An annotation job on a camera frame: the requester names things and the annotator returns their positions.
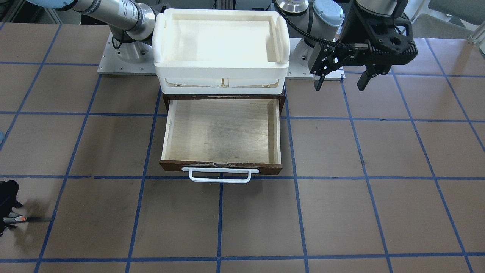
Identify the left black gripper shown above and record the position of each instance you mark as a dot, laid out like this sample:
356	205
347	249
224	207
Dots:
350	33

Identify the wooden drawer with white handle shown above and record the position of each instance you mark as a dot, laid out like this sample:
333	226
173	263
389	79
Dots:
223	136

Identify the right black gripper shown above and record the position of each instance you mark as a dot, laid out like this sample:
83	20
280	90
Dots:
7	197

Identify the dark brown wooden cabinet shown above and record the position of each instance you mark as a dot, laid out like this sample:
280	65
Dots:
281	97

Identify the orange handled scissors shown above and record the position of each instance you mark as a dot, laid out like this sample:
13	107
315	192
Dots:
14	218

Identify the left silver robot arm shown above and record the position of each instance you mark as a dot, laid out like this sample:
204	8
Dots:
325	18

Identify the white plastic tray box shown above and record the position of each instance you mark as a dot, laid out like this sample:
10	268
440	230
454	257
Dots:
221	52

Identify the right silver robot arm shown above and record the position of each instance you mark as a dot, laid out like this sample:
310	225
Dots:
25	46

